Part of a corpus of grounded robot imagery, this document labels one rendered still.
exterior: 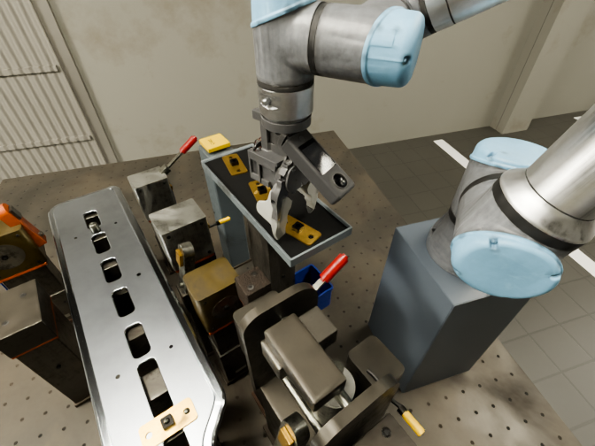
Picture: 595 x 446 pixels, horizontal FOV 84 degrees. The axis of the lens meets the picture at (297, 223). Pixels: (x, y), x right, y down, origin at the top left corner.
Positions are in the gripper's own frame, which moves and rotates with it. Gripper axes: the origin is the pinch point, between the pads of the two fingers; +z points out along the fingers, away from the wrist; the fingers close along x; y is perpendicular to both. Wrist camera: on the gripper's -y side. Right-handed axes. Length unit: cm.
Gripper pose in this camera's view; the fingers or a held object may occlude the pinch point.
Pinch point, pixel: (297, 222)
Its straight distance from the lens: 59.0
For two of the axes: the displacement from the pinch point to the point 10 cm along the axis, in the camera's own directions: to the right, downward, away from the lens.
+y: -7.7, -4.4, 4.6
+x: -6.4, 5.3, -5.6
